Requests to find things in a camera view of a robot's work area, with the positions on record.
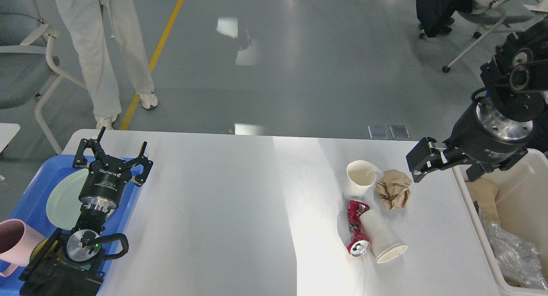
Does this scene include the metal floor plate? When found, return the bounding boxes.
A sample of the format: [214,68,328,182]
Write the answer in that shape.
[389,125,411,141]
[368,126,390,140]

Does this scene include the grey office chair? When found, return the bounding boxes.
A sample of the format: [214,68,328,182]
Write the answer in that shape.
[0,0,86,154]

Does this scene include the right metal floor plate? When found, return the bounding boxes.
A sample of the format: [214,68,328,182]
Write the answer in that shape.
[389,125,411,141]

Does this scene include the white paper cup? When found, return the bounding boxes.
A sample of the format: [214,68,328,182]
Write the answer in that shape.
[359,209,408,263]
[342,160,381,200]

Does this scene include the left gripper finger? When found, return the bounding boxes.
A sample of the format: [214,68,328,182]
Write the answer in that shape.
[123,142,153,187]
[72,127,107,169]

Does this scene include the aluminium foil tray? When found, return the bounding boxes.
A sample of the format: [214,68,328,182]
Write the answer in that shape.
[477,210,548,290]

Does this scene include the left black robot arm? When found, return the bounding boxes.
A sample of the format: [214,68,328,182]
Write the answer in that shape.
[19,127,153,296]

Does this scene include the left metal floor plate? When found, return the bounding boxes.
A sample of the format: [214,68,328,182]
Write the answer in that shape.
[368,126,390,140]

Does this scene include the white side table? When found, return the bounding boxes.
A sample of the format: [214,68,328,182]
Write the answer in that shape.
[0,123,21,153]

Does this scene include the pink ribbed mug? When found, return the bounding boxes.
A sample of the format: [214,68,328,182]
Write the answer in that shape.
[0,219,47,277]

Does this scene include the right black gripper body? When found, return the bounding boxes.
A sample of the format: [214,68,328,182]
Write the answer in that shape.
[444,98,536,165]

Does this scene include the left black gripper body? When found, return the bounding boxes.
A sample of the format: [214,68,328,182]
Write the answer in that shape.
[78,160,132,210]

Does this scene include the red crumpled wrapper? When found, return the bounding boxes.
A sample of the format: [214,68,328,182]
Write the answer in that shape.
[346,200,370,257]

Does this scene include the brown paper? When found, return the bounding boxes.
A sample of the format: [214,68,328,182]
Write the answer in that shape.
[375,169,412,210]

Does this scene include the chair with black jacket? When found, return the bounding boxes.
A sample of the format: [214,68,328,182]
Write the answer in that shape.
[415,0,533,73]

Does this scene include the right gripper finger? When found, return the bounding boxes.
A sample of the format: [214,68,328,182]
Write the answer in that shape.
[406,137,469,183]
[466,153,527,182]

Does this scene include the blue-grey HOME mug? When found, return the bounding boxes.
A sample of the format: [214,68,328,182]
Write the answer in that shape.
[29,238,57,262]

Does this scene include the person in light trousers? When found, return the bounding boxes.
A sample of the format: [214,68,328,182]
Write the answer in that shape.
[55,0,158,130]

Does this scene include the white plastic bin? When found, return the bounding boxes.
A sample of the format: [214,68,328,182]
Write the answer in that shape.
[453,149,548,296]

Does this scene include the green plate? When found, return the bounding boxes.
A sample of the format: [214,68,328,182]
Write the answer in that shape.
[46,169,114,231]

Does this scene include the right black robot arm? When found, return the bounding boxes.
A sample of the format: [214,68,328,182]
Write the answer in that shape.
[406,19,547,183]

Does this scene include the brown paper bag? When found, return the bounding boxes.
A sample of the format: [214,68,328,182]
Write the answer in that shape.
[465,178,500,224]

